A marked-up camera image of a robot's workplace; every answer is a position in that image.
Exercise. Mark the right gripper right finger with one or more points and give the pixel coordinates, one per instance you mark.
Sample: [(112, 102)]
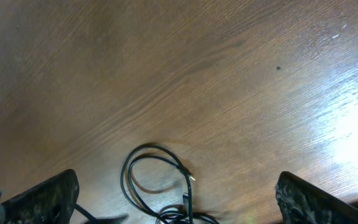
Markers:
[(302, 202)]

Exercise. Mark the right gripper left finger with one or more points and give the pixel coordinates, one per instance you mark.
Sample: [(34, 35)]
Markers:
[(51, 201)]

